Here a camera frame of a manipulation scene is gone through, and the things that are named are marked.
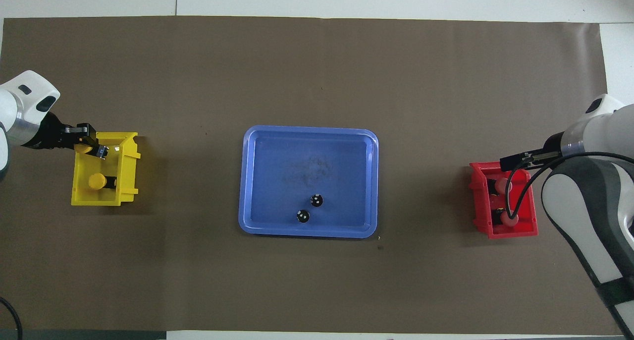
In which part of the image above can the blue plastic tray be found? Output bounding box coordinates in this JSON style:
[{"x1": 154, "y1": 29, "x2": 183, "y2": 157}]
[{"x1": 238, "y1": 125, "x2": 379, "y2": 239}]

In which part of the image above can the yellow push button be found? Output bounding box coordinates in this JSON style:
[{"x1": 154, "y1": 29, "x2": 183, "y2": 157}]
[
  {"x1": 88, "y1": 173, "x2": 118, "y2": 190},
  {"x1": 73, "y1": 142, "x2": 109, "y2": 160}
]

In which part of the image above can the red push button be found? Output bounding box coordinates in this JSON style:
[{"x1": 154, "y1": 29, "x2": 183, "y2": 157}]
[
  {"x1": 487, "y1": 176, "x2": 514, "y2": 196},
  {"x1": 490, "y1": 209, "x2": 519, "y2": 227}
]

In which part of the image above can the red plastic bin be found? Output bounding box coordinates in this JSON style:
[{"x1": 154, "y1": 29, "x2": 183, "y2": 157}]
[{"x1": 469, "y1": 159, "x2": 538, "y2": 239}]

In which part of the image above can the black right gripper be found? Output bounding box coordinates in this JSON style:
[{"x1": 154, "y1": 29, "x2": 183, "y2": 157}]
[{"x1": 499, "y1": 131, "x2": 568, "y2": 172}]

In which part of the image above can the brown paper table mat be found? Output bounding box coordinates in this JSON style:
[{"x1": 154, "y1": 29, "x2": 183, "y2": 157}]
[{"x1": 0, "y1": 16, "x2": 630, "y2": 336}]

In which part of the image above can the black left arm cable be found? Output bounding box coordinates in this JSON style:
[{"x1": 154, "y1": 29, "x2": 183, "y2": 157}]
[{"x1": 0, "y1": 297, "x2": 23, "y2": 340}]

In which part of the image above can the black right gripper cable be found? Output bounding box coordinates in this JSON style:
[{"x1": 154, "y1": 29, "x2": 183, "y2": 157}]
[{"x1": 504, "y1": 151, "x2": 634, "y2": 220}]

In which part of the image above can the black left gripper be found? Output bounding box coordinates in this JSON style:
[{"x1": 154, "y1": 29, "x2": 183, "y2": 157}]
[{"x1": 32, "y1": 112, "x2": 98, "y2": 150}]

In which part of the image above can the yellow plastic bin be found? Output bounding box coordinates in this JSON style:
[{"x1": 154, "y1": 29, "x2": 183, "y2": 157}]
[{"x1": 71, "y1": 132, "x2": 141, "y2": 206}]

